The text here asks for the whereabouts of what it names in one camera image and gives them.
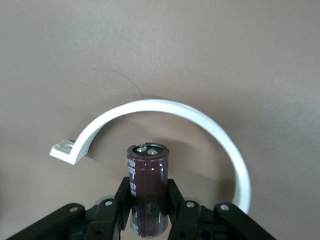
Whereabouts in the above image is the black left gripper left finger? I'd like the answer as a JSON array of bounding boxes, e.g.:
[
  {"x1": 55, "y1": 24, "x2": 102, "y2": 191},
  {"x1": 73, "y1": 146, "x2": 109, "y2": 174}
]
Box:
[{"x1": 4, "y1": 176, "x2": 131, "y2": 240}]

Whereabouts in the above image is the long dark electrolytic capacitor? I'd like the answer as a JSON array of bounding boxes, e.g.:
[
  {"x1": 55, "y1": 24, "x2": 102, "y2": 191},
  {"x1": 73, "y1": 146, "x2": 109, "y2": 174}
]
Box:
[{"x1": 125, "y1": 142, "x2": 170, "y2": 237}]

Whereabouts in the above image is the white half-ring pipe clamp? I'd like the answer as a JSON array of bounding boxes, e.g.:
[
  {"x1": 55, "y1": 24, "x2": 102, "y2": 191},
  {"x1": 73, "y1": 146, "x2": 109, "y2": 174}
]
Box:
[{"x1": 49, "y1": 99, "x2": 252, "y2": 216}]

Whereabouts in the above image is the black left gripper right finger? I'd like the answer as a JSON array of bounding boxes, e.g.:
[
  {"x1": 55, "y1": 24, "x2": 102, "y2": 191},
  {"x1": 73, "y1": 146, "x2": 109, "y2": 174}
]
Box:
[{"x1": 166, "y1": 178, "x2": 276, "y2": 240}]

